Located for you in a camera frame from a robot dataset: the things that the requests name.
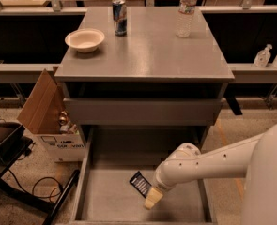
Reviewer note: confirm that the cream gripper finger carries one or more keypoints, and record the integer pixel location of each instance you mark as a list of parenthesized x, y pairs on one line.
[(153, 196)]

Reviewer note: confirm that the dark blue snack bar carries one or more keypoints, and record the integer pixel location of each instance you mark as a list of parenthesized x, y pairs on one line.
[(140, 184)]

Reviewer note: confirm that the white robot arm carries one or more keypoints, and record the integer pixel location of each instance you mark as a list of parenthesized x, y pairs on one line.
[(254, 159)]

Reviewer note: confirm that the open grey middle drawer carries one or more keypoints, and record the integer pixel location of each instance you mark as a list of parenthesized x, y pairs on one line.
[(104, 195)]

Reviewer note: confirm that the closed grey top drawer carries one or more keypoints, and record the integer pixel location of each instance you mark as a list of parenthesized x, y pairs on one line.
[(143, 112)]

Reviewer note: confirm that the grey drawer cabinet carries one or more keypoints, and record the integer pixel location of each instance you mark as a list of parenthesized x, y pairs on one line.
[(150, 62)]

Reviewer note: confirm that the open cardboard box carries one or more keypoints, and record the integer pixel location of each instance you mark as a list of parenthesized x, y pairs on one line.
[(45, 116)]

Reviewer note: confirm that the black table on left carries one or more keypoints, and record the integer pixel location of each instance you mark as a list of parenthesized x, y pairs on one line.
[(36, 172)]

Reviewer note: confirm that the white paper bowl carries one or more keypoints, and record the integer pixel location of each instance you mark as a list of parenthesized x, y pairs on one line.
[(85, 40)]

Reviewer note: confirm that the blue energy drink can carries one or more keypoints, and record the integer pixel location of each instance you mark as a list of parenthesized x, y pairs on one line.
[(120, 17)]

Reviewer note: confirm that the clear plastic water bottle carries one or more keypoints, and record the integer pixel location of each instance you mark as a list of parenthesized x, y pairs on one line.
[(185, 15)]

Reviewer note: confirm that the grey metal rail shelf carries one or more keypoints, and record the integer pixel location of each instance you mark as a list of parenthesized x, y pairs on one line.
[(29, 73)]

